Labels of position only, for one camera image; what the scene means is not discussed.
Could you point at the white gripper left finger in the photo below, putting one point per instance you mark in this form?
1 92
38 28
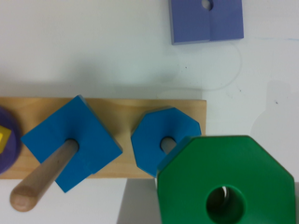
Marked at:
139 203

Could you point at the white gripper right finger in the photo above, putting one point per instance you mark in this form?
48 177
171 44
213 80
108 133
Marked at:
296 190

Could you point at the green octagonal block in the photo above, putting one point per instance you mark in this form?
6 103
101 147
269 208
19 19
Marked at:
224 180

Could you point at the blue octagonal block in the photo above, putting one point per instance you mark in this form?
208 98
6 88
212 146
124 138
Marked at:
154 127

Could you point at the blue square block on peg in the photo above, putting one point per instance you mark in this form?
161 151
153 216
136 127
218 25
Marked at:
75 120

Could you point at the purple round block on peg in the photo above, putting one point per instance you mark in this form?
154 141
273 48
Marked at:
13 147

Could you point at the yellow square block on peg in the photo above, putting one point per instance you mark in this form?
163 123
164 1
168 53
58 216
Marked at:
4 136

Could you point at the light purple square block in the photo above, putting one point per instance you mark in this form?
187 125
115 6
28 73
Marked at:
191 22

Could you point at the front wooden peg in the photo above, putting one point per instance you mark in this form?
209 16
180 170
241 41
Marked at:
167 144

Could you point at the wooden peg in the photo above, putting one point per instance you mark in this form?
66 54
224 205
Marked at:
167 144
26 195

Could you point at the wooden peg base board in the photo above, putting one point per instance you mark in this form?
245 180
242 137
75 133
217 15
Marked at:
119 115

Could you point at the middle wooden peg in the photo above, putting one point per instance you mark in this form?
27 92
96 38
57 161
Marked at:
26 195

